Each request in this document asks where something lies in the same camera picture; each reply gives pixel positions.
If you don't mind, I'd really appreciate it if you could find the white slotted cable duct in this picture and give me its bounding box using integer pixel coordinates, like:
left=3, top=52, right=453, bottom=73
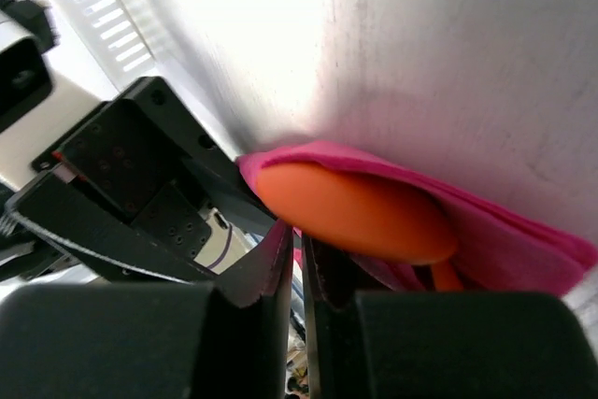
left=51, top=0, right=154, bottom=88

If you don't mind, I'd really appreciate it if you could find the orange plastic spoon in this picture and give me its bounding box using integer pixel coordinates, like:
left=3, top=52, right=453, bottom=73
left=256, top=162, right=463, bottom=292

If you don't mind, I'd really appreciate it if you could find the pink paper napkin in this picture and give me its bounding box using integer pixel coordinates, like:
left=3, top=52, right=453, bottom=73
left=236, top=141, right=597, bottom=296

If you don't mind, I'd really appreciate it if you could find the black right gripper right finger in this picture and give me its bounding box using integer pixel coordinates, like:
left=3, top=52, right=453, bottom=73
left=303, top=237, right=597, bottom=398

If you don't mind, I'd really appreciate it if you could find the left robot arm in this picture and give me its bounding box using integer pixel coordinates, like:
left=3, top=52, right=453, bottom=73
left=1, top=0, right=292, bottom=288

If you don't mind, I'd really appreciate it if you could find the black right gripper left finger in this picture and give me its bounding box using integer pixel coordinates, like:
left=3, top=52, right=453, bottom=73
left=1, top=222, right=293, bottom=398

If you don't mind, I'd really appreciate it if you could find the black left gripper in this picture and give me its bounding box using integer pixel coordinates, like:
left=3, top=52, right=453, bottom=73
left=5, top=77, right=275, bottom=283

